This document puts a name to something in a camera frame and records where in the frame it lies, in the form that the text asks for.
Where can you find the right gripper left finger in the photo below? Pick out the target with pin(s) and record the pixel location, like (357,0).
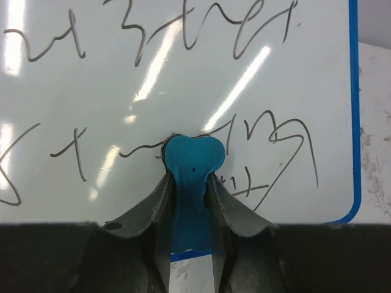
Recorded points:
(147,229)

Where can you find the blue whiteboard eraser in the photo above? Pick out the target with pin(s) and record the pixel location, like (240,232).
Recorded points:
(191,161)

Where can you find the blue framed small whiteboard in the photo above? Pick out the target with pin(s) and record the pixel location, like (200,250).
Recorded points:
(91,89)

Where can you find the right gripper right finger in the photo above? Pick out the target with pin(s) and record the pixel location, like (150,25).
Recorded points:
(241,244)

